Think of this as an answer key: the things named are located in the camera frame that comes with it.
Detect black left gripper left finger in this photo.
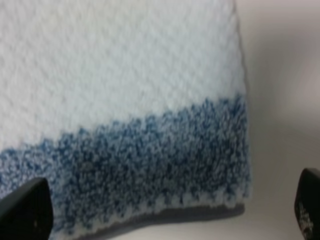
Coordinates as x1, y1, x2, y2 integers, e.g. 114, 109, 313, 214
0, 177, 54, 240

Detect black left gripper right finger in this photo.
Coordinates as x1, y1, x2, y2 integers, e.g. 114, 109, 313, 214
294, 168, 320, 240

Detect blue white striped towel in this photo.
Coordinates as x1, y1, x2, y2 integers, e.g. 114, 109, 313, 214
0, 0, 252, 240

